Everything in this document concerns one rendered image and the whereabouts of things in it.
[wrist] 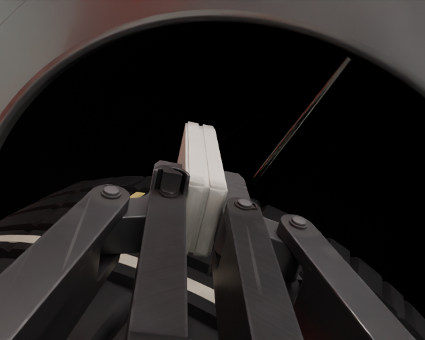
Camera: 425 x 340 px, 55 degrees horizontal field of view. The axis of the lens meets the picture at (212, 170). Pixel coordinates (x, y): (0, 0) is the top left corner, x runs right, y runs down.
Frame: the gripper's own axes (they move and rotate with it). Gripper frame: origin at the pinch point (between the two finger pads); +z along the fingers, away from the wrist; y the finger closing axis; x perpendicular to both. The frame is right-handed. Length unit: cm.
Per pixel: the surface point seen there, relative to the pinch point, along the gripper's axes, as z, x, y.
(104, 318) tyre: 0.3, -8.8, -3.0
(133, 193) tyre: 16.6, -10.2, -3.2
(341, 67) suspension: 48, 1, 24
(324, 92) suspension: 49, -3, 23
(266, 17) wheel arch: 26.3, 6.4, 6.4
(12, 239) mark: 9.3, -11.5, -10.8
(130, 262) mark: 5.2, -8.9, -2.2
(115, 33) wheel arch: 33.7, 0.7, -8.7
